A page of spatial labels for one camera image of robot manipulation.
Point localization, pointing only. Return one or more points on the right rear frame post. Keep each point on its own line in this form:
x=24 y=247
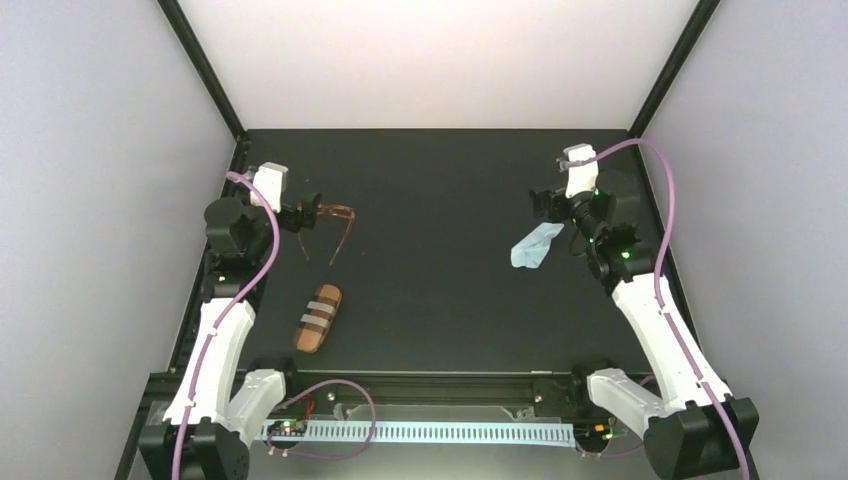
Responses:
x=685 y=43

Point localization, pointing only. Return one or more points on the brown plaid glasses case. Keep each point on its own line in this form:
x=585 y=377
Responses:
x=318 y=318

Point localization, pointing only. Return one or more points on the black aluminium frame rail front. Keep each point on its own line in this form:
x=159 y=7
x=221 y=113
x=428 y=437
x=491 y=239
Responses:
x=453 y=388

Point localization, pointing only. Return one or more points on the frame post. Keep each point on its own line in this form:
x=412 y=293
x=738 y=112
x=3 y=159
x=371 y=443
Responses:
x=190 y=43
x=685 y=43

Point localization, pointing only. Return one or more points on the left rear frame post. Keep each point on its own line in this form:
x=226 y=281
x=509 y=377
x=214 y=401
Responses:
x=190 y=43

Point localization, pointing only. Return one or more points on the pink transparent sunglasses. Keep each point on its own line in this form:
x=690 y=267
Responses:
x=339 y=222

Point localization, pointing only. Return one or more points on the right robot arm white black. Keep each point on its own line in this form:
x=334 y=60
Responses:
x=691 y=425

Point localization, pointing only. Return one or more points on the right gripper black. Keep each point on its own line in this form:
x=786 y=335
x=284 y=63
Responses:
x=544 y=203

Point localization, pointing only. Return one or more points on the light blue cleaning cloth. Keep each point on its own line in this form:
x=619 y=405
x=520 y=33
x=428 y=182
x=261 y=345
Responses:
x=531 y=250

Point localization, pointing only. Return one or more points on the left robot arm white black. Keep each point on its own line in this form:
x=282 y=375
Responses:
x=207 y=430

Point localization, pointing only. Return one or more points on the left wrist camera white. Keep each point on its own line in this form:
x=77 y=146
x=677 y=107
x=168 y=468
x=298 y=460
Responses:
x=270 y=180

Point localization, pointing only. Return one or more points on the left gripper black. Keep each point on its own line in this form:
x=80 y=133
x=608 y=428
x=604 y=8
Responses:
x=309 y=216

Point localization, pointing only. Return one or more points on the white slotted cable duct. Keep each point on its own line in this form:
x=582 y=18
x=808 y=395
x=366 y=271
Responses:
x=531 y=434

